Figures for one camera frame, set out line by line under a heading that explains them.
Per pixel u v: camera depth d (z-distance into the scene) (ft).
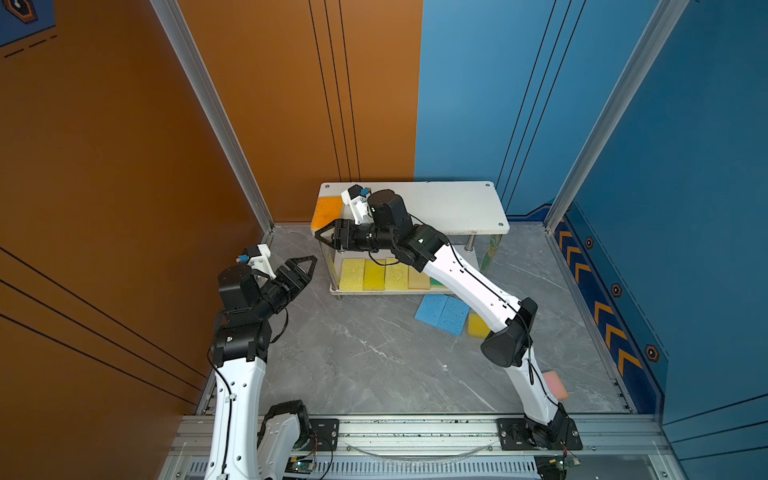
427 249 1.80
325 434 2.40
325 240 2.11
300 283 1.98
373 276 3.10
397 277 3.09
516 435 2.38
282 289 1.97
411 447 2.38
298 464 2.33
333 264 3.28
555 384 2.63
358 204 2.12
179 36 2.37
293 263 2.03
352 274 3.15
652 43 2.43
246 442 1.32
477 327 1.76
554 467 2.31
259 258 2.03
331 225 2.06
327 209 2.43
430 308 3.10
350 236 2.01
